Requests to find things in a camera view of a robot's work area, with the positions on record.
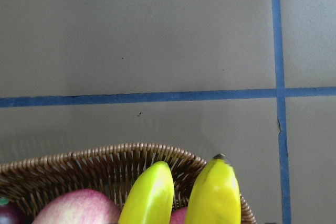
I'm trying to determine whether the red purple mango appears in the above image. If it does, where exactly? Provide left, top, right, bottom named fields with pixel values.
left=0, top=197, right=26, bottom=224

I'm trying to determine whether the pink apple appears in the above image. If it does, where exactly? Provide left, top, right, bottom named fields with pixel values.
left=170, top=207, right=187, bottom=224
left=33, top=189, right=121, bottom=223

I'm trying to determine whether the yellow green starfruit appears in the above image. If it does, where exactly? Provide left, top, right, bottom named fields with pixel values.
left=118, top=161, right=174, bottom=223

